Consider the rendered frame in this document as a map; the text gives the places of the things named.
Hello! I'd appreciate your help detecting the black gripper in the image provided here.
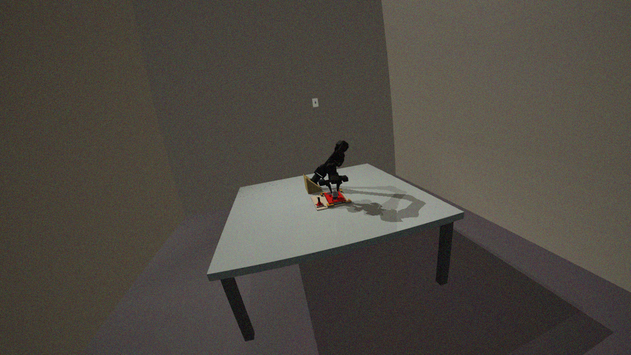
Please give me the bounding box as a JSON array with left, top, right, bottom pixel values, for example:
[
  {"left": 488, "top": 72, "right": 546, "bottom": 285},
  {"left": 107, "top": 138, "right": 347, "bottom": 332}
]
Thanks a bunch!
[{"left": 318, "top": 174, "right": 349, "bottom": 193}]

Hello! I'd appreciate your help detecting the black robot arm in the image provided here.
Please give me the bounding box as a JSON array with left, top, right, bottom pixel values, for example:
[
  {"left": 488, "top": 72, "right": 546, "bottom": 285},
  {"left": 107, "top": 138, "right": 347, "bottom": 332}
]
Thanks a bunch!
[{"left": 310, "top": 141, "right": 349, "bottom": 184}]

